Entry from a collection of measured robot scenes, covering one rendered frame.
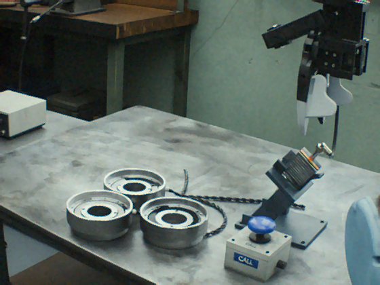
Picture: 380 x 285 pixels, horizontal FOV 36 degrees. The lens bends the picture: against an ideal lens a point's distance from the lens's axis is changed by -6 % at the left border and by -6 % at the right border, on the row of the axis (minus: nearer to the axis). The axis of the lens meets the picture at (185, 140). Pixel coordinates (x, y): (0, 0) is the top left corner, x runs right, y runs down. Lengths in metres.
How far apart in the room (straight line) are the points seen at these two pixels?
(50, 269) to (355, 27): 0.82
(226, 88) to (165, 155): 1.54
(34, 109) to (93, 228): 0.84
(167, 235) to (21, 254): 1.17
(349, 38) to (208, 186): 0.42
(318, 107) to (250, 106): 1.86
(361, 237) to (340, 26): 0.36
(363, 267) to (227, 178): 0.59
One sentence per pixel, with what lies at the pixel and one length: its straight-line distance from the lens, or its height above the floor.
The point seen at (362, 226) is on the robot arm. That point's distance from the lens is 0.61.
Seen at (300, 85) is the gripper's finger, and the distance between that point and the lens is 0.87.
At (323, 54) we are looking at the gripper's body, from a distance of 0.88.
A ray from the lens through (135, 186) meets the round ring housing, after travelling 1.07.
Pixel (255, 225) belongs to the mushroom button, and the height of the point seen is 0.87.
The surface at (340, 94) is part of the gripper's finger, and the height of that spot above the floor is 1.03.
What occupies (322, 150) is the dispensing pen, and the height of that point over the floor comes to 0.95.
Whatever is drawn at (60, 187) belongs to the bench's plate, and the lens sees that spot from 1.11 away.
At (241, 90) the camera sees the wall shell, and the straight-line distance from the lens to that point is 2.74.
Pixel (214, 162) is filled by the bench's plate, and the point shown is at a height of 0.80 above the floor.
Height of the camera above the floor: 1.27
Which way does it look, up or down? 21 degrees down
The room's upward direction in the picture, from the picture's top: 3 degrees clockwise
